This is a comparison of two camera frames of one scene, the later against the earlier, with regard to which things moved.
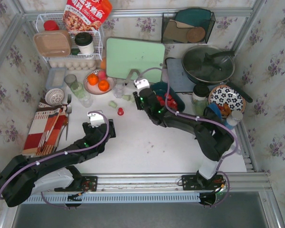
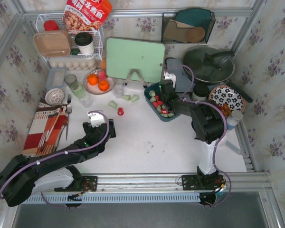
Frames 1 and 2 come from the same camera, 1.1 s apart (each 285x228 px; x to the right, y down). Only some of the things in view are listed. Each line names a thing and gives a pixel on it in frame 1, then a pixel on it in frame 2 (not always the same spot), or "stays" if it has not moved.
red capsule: (120, 111) stays
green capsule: (127, 97) stays
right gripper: (137, 98) -> (167, 92)
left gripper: (108, 128) stays
